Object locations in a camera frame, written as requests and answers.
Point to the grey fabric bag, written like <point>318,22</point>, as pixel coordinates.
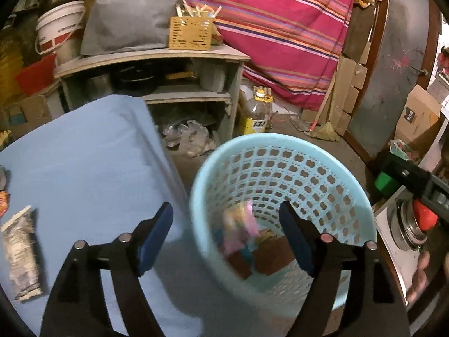
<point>129,17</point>

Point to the red striped cloth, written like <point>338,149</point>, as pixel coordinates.
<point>280,24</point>

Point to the light blue plastic basket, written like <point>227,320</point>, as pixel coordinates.
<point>266,168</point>

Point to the worn cardboard box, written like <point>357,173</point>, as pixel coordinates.
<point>31,110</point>

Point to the dark grey metal door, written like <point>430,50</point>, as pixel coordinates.
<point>396,59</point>

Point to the small orange wrapper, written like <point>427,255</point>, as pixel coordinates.
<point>3,203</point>

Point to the clear plastic bags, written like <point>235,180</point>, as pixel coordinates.
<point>191,135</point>

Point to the pink snack packet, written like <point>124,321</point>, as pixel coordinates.
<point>242,224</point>

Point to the red plastic basin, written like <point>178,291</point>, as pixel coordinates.
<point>35,75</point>

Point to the blue tablecloth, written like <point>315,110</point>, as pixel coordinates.
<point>87,165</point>

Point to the white appliance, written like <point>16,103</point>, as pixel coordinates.
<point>393,256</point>

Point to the cardboard wall panels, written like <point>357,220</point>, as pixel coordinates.
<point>350,77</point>

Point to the white plastic bucket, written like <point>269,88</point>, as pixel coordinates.
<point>59,28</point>

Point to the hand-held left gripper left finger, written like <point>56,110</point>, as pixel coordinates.
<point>154,242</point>

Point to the yellow utensil holder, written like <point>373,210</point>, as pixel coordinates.
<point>191,33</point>

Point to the brown paper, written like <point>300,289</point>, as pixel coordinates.
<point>273,256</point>

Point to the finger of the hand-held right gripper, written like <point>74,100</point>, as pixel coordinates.
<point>406,172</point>

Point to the plastic oil bottle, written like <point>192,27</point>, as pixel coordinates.
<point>258,116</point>

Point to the brown cardboard box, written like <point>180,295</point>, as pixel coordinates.
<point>421,116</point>

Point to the green plastic cup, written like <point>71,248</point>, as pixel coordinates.
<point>384,184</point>

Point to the steel bowl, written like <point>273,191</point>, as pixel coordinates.
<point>407,224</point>

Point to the person's right hand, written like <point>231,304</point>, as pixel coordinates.
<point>419,277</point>

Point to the dark grey packet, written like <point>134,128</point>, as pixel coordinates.
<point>2,179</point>

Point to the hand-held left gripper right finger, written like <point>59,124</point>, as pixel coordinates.
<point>296,242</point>

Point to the grey low cabinet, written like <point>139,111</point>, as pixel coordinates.
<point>158,56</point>

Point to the white pot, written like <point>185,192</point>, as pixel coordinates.
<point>212,77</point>

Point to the straw broom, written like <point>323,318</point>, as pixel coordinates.
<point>326,131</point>

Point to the silver foil packet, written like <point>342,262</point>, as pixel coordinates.
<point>22,259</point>

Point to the yellow oil jug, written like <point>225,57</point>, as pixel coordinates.
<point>8,66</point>

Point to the black pan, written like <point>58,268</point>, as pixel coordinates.
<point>135,79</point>

